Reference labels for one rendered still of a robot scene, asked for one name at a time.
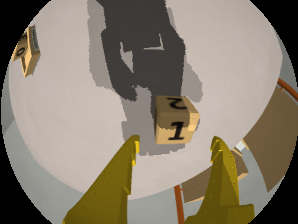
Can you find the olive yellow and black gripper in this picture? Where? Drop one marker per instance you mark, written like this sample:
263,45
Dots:
105,202

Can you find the tan number cube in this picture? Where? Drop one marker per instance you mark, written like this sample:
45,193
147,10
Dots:
175,119
21,47

